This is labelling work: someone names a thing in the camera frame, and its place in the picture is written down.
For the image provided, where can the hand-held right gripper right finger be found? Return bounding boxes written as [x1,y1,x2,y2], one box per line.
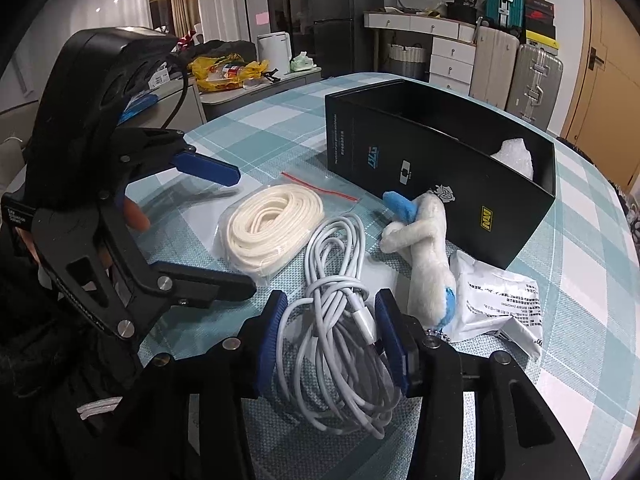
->
[374,287,592,480]

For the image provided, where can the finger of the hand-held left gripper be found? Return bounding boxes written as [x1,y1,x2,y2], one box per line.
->
[106,261,258,345]
[120,129,242,188]

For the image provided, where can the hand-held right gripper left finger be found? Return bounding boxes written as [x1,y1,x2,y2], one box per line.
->
[107,290,290,480]

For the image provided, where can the white charging cable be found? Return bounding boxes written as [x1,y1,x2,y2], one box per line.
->
[275,212,402,434]

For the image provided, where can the black cardboard box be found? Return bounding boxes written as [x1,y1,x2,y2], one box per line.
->
[324,78,557,270]

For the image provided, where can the person's left hand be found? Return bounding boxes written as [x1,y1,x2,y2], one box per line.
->
[122,195,151,234]

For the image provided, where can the grey low bench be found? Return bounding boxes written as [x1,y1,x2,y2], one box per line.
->
[125,66,324,122]

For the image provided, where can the blue plastic pack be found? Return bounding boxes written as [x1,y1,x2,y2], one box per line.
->
[120,92,162,124]

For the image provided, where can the white plush toy blue paws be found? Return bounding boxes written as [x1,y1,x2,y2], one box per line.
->
[379,187,458,345]

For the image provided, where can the yellow plastic bag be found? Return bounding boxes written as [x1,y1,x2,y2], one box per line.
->
[189,54,271,94]

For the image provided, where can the white printed foil packet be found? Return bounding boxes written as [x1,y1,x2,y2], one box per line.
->
[445,250,545,359]

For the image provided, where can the dark clothes pile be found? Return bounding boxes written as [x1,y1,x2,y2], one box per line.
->
[172,39,259,69]

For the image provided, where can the dark grey refrigerator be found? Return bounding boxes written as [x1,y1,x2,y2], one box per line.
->
[310,0,385,79]

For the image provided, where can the woven storage basket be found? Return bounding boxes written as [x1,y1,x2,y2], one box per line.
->
[385,42,430,79]

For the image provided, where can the white drawer desk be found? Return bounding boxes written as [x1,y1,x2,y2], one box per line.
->
[363,10,479,97]

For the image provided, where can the beige hard suitcase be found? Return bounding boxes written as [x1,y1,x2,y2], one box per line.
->
[469,22,521,109]

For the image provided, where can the silver hard suitcase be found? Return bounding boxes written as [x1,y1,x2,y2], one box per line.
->
[505,42,565,124]

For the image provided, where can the black bag on desk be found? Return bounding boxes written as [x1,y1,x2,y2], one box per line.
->
[446,0,481,24]

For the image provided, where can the black and yellow shoebox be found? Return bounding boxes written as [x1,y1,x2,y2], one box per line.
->
[525,21,559,47]

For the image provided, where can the tan wooden door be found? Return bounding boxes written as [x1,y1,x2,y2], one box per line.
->
[560,0,640,187]

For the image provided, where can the black shoebox red print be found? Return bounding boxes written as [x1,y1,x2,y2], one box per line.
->
[522,0,557,24]

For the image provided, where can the clear bag of cream rope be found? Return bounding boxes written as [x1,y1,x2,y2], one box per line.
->
[217,170,362,284]

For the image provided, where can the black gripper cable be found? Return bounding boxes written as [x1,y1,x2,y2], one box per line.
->
[159,52,191,132]

